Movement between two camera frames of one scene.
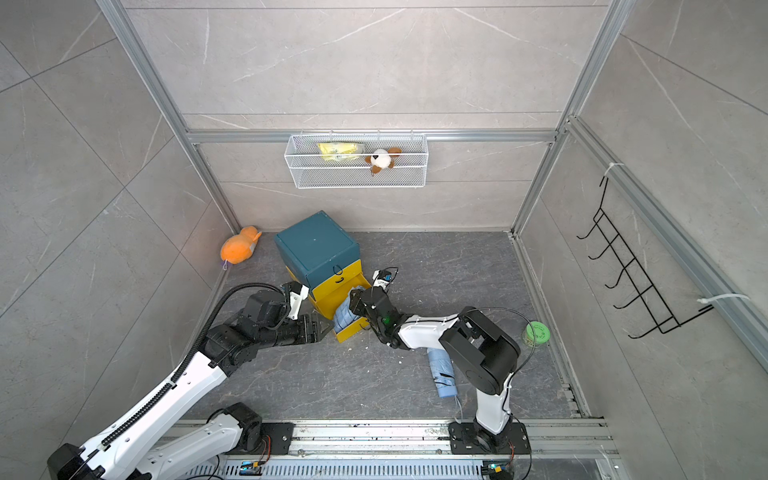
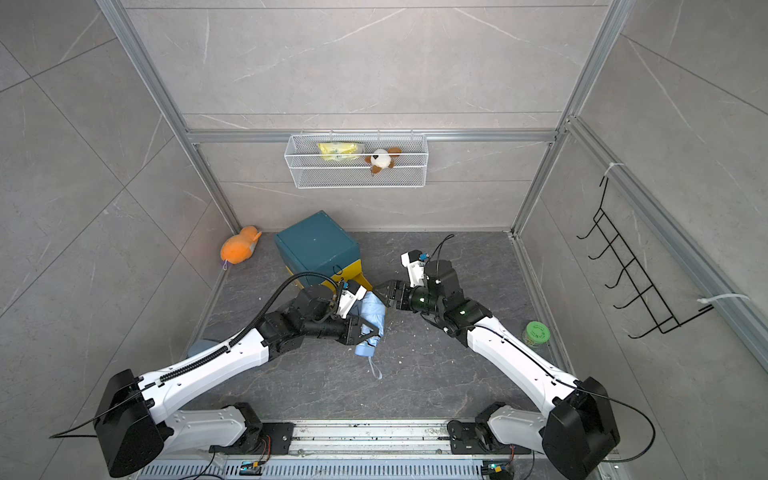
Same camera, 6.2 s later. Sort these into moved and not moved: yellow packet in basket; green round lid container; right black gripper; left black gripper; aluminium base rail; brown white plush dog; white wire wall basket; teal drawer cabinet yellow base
Moved: left black gripper; right black gripper
Not moved: white wire wall basket; aluminium base rail; yellow packet in basket; brown white plush dog; green round lid container; teal drawer cabinet yellow base
